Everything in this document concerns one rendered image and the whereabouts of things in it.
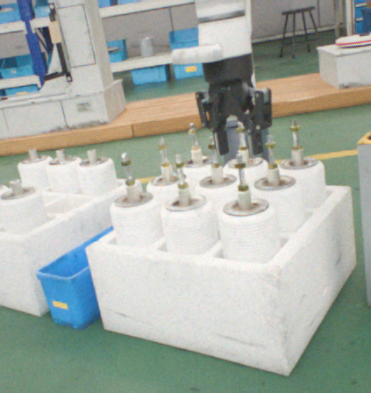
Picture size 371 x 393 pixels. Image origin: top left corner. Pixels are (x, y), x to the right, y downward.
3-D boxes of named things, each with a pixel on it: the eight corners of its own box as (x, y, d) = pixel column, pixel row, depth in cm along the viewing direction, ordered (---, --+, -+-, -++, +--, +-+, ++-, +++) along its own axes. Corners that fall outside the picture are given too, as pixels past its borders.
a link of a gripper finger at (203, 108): (210, 88, 84) (221, 123, 84) (203, 90, 85) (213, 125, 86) (197, 91, 82) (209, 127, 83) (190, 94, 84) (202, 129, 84)
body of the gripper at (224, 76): (264, 45, 76) (270, 109, 79) (222, 49, 82) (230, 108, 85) (229, 53, 72) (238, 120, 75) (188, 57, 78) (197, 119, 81)
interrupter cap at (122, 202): (132, 193, 103) (131, 190, 103) (161, 196, 98) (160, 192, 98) (106, 207, 97) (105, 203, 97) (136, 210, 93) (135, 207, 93)
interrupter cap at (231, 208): (258, 219, 80) (258, 215, 80) (215, 217, 84) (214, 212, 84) (276, 202, 86) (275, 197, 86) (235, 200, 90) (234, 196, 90)
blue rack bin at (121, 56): (97, 63, 587) (93, 44, 580) (130, 58, 583) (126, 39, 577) (88, 67, 539) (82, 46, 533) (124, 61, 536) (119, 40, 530)
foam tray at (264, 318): (203, 246, 134) (191, 180, 128) (357, 264, 112) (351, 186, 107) (103, 330, 104) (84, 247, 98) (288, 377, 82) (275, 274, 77)
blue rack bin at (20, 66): (18, 75, 601) (13, 56, 595) (51, 70, 596) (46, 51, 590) (0, 80, 554) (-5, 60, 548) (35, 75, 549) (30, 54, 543)
